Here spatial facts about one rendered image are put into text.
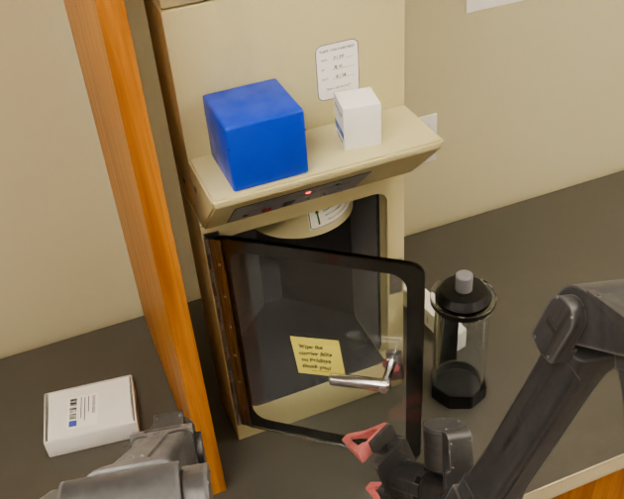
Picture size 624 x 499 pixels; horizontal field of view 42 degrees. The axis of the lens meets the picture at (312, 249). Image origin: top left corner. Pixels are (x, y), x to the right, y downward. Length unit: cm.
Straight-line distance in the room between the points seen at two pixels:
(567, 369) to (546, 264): 98
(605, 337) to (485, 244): 110
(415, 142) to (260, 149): 22
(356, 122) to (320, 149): 6
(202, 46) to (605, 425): 93
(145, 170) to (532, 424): 52
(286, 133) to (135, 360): 78
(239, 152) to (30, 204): 68
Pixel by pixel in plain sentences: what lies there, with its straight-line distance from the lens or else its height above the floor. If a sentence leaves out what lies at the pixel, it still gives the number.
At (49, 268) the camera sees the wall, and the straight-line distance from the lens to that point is 168.
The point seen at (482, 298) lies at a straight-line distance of 135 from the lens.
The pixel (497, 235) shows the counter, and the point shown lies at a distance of 189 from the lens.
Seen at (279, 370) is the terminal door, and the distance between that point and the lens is 129.
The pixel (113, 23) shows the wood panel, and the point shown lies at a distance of 91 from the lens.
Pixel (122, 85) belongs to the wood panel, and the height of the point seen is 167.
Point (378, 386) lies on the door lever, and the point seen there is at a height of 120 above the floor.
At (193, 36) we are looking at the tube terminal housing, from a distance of 103.
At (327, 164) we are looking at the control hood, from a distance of 105.
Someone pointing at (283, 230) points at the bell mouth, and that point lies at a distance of 125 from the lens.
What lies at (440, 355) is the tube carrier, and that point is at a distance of 143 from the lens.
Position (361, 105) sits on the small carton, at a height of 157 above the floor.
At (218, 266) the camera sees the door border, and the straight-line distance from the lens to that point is 118.
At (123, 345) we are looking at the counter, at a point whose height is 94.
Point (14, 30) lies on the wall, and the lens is 146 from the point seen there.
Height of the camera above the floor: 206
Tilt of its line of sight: 37 degrees down
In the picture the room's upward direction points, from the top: 5 degrees counter-clockwise
